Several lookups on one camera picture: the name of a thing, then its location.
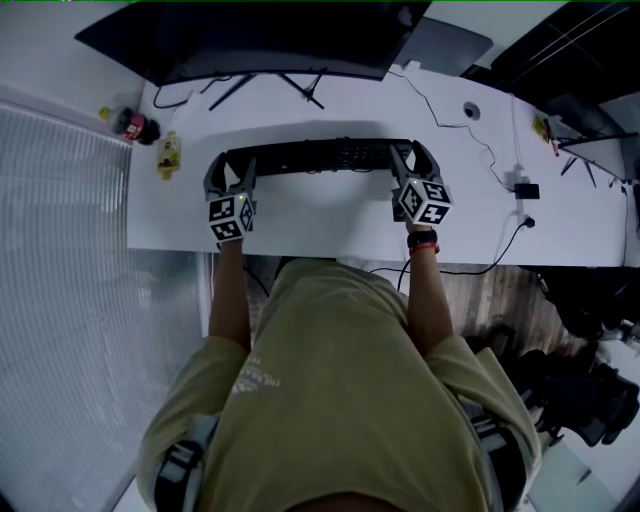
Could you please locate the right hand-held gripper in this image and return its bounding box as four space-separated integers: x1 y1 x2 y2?
388 140 453 227

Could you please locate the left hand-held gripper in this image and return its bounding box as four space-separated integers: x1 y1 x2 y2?
202 152 259 245

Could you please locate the black keyboard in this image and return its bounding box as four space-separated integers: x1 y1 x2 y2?
222 137 416 177

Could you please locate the person's right forearm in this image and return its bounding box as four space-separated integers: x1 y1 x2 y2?
405 224 455 359

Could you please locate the person's left forearm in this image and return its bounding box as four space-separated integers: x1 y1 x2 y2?
207 238 253 354

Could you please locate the yellow snack packet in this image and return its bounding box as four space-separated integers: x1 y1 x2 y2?
156 130 182 182

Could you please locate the black wrist watch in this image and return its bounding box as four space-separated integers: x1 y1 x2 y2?
406 228 440 250

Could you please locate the dark soda bottle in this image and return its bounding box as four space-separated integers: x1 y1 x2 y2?
98 105 161 147

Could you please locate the gray desk partition panel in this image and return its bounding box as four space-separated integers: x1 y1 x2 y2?
394 15 495 76

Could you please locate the red pen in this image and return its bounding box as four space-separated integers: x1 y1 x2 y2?
544 117 560 158

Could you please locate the black computer monitor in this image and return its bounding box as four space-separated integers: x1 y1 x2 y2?
73 1 434 112

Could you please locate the white venetian window blind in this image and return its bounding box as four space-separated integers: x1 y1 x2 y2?
0 84 216 512

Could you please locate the black bag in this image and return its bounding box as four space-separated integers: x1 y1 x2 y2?
537 272 621 341

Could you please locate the olive t-shirt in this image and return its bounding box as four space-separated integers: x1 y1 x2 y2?
137 257 544 512

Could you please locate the black office chair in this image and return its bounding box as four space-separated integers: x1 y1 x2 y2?
519 349 640 449

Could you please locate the thin black cable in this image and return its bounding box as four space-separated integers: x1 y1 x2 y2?
387 69 519 194

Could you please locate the black monitor cable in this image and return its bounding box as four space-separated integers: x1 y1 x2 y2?
152 74 234 110

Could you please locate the black power cable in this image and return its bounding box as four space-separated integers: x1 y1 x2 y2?
369 223 525 292

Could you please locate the gray harness strap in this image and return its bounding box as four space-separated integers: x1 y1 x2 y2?
459 399 531 512
152 413 224 512

